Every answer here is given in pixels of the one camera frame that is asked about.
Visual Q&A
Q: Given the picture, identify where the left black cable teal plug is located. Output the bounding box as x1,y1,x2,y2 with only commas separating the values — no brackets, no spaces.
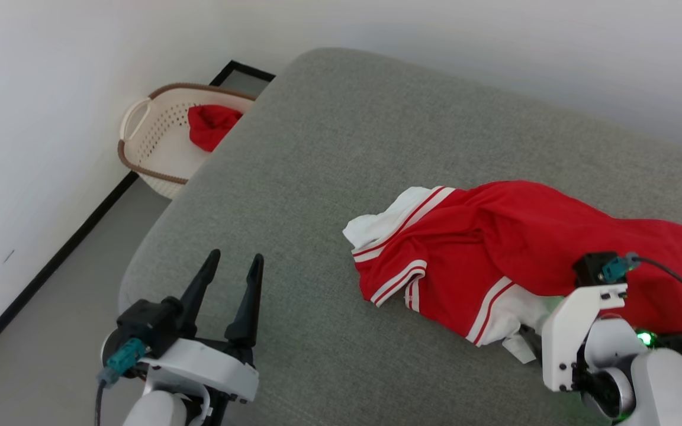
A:
95,338,147,426

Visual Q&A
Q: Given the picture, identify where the red white sports jersey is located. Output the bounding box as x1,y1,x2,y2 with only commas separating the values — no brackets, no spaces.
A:
343,180,682,363

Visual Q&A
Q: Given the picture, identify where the black cable teal plug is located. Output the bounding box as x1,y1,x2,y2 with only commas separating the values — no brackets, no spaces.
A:
95,338,147,426
600,252,682,327

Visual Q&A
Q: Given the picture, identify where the red cloth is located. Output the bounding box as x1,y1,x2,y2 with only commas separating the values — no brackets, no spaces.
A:
187,105,244,153

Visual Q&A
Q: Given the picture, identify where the black skirting board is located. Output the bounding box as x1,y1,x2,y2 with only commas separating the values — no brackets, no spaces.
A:
0,59,276,377

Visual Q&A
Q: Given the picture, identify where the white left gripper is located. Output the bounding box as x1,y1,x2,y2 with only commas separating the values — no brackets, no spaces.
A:
139,249,265,426

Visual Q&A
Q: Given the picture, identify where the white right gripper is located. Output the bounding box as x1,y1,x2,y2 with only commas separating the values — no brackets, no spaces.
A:
519,283,629,393

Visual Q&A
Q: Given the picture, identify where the cream plastic laundry basket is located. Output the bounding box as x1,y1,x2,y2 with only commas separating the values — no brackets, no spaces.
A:
117,83,257,200

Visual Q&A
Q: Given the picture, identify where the right black cable teal plug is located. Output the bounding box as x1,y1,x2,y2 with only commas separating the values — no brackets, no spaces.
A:
600,252,682,327

